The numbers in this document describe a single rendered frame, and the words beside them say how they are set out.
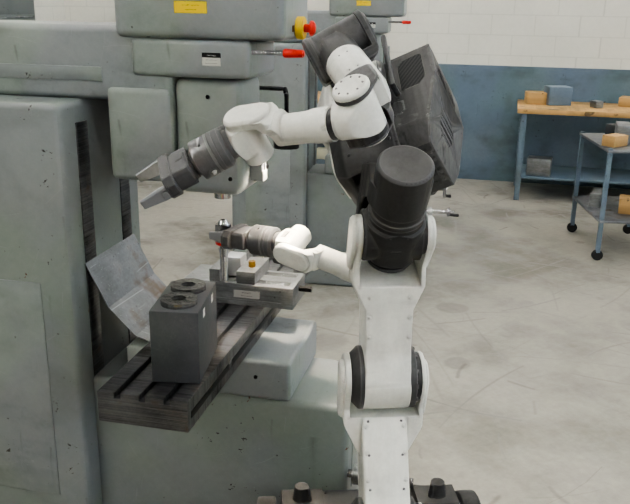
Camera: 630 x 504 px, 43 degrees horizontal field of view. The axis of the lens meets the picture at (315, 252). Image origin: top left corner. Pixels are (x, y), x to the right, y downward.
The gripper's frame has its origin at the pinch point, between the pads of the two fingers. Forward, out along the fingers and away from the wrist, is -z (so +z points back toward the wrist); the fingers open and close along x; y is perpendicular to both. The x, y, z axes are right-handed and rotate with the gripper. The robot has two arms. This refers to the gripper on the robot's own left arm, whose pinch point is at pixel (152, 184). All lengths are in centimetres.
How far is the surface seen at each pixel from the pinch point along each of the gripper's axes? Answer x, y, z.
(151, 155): 48, -20, -7
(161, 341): -4.7, -36.5, -19.8
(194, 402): -16, -48, -19
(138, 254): 64, -58, -33
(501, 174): 502, -489, 189
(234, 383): 11, -77, -18
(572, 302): 183, -330, 131
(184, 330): -5.4, -36.1, -13.3
